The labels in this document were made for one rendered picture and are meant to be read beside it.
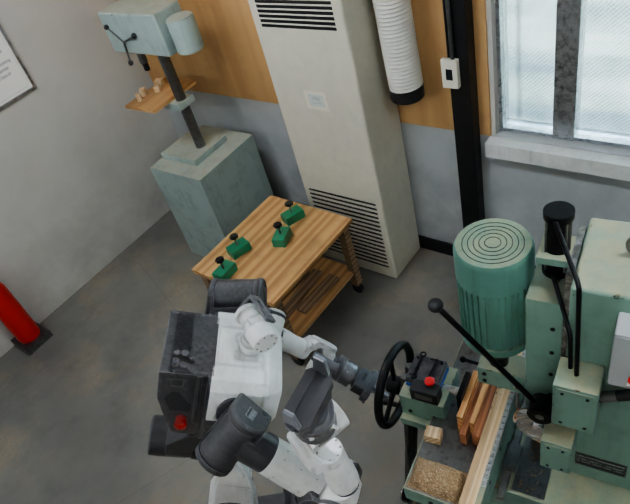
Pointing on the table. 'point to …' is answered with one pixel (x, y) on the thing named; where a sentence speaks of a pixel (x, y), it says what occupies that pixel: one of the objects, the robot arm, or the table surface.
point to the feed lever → (540, 407)
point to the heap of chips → (437, 480)
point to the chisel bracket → (501, 374)
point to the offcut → (433, 435)
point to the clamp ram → (459, 388)
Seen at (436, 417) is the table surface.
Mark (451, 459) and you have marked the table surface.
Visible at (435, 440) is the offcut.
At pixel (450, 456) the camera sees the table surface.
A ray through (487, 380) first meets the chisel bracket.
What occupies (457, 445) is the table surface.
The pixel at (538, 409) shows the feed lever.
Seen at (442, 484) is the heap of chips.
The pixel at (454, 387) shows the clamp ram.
